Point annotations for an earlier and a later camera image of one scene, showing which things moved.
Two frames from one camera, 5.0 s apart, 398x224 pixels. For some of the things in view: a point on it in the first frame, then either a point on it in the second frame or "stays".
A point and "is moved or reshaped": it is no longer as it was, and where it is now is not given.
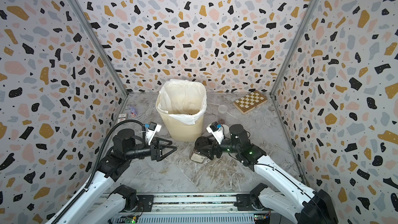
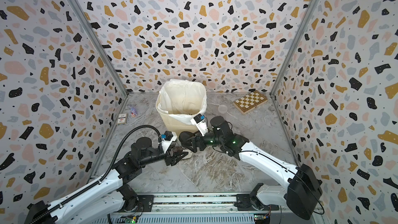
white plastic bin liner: [185, 100] stays
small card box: [122, 117] stays
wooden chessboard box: [250, 101] stays
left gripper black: [157, 155] → [172, 159]
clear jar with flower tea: [197, 158] → [176, 149]
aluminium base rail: [192, 208] stays
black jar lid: [202, 141] is moved or reshaped
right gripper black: [216, 147] → [195, 140]
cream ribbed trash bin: [179, 130] stays
